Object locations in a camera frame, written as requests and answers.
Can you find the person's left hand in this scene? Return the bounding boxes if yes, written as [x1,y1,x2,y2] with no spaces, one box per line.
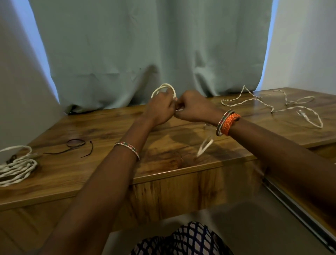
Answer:
[143,89,178,126]

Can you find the person's right hand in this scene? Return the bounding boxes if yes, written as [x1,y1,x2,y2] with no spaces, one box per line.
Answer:
[174,90,226,125]

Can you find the white braided cable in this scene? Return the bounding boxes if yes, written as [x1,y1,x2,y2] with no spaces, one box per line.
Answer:
[0,146,38,187]
[151,83,214,157]

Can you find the person's left forearm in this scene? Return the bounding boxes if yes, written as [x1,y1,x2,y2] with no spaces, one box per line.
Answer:
[39,116,155,255]

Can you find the person's right forearm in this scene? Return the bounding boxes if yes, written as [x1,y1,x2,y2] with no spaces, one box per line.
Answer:
[226,116,336,211]

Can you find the beaded bangle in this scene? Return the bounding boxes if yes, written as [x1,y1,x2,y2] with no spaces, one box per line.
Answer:
[114,142,140,161]
[216,109,235,137]

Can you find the orange braided wristband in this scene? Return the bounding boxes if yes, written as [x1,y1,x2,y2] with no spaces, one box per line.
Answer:
[221,113,241,136]

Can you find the wooden desk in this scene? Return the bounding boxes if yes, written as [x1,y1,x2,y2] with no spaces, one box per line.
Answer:
[0,87,336,255]

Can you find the pale green curtain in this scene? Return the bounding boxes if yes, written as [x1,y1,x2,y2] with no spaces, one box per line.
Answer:
[27,0,275,114]

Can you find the black white checked garment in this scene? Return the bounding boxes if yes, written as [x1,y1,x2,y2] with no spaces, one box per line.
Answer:
[130,221,234,255]

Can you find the white twisted cable with plug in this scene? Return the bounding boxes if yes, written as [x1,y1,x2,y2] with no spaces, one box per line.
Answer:
[221,85,323,129]

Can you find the black cable tie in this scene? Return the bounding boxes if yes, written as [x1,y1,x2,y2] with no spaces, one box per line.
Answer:
[43,139,94,158]

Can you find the metal drawer rail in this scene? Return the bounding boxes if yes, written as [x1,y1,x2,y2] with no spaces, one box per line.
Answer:
[262,178,336,254]

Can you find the coiled white braided cable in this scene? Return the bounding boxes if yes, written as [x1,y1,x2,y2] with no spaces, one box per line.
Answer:
[0,146,38,187]

